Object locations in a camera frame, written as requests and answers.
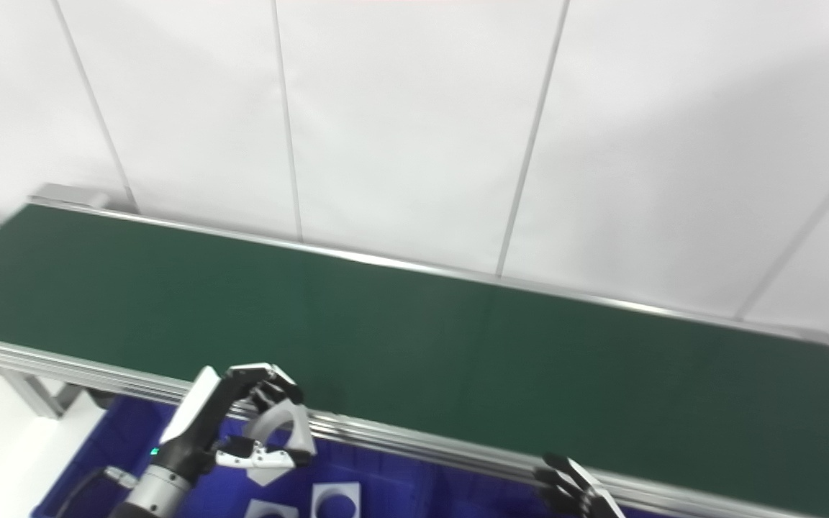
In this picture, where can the green conveyor belt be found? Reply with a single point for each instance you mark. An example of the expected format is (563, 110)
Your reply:
(458, 360)
(400, 435)

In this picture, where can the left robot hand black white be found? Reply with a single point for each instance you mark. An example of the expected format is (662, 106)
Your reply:
(198, 424)

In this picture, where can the aluminium conveyor leg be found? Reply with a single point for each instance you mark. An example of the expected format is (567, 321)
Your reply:
(33, 392)

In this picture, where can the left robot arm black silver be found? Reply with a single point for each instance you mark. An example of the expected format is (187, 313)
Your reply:
(155, 493)

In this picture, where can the grey conveyor end housing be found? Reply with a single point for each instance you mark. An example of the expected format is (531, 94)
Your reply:
(69, 196)

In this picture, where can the white square part with hole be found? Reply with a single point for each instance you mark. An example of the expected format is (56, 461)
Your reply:
(256, 511)
(321, 496)
(301, 428)

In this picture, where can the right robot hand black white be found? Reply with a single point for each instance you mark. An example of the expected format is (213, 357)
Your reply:
(580, 503)

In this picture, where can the blue plastic bin with parts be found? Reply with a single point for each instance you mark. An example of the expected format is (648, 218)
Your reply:
(127, 439)

